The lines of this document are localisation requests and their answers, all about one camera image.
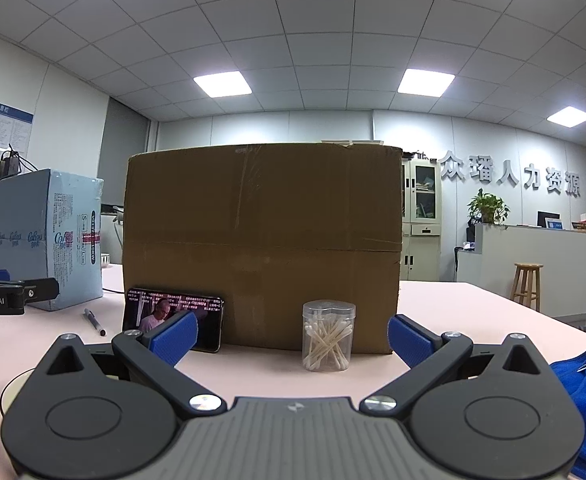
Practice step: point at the square ceiling light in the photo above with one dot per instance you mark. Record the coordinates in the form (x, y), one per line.
(223, 83)
(427, 83)
(569, 118)

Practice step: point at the grey metal cabinet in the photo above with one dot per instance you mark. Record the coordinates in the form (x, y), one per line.
(423, 220)

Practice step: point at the black smartphone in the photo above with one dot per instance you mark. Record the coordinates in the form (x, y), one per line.
(148, 315)

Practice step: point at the black pen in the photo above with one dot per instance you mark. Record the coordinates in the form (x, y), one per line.
(94, 321)

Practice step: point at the white reception counter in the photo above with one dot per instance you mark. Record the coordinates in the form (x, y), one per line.
(548, 260)

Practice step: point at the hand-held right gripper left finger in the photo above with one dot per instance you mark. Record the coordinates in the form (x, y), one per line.
(178, 336)

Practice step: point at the wooden stool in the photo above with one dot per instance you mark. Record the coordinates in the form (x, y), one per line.
(527, 285)

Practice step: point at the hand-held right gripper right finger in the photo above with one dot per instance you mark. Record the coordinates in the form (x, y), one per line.
(410, 342)

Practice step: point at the computer monitor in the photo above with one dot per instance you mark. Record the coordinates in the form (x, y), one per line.
(549, 221)

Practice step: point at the patterned white bowl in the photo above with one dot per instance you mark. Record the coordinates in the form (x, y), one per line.
(107, 261)

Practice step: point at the green potted plant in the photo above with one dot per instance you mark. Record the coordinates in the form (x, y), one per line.
(488, 206)

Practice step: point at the black power adapter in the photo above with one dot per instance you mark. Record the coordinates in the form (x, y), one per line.
(7, 164)

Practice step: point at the large brown cardboard box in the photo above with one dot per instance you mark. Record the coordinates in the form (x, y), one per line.
(263, 240)

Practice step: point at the silver wall lettering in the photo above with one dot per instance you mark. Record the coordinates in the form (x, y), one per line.
(510, 175)

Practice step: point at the large light blue carton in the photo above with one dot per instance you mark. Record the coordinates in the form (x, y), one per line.
(48, 240)

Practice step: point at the clear cotton swab jar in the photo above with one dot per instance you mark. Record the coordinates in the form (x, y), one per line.
(329, 340)

